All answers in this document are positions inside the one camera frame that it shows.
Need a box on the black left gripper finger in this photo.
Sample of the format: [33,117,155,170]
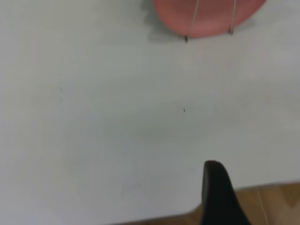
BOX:
[201,160,253,225]

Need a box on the pink round plate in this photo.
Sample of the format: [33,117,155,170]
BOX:
[152,0,267,38]

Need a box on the metal wire plate rack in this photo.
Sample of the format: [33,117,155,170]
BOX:
[183,0,236,43]

